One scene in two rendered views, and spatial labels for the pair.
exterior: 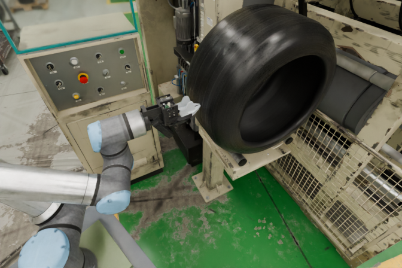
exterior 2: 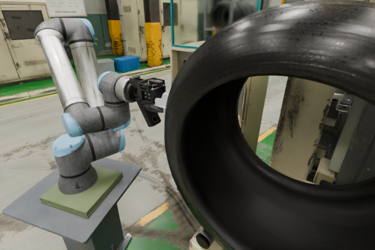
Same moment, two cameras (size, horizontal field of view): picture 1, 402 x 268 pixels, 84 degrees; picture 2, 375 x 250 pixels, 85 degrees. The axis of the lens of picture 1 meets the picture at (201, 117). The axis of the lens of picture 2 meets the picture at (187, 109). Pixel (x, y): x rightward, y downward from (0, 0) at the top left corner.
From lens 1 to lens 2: 70 cm
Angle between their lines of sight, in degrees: 55
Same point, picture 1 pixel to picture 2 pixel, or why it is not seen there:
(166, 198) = not seen: hidden behind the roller
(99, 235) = (109, 179)
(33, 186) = (58, 79)
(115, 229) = (119, 188)
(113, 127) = (110, 77)
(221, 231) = not seen: outside the picture
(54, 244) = (72, 141)
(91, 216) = (125, 169)
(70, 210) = (101, 139)
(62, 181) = (66, 87)
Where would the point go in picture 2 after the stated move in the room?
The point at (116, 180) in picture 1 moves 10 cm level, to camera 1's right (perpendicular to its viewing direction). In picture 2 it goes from (82, 113) to (83, 125)
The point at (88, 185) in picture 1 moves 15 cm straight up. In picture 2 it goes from (70, 100) to (59, 58)
